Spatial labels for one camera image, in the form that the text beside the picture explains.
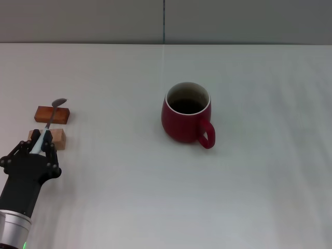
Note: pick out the dark coffee liquid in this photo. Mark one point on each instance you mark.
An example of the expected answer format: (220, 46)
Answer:
(187, 107)

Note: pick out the red ceramic cup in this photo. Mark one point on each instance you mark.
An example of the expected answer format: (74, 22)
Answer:
(179, 127)

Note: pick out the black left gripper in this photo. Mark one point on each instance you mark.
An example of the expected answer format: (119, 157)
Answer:
(23, 181)

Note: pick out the light wooden block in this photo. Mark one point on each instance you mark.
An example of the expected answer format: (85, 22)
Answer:
(58, 137)

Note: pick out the dark reddish wooden block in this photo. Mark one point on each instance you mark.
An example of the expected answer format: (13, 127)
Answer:
(62, 115)

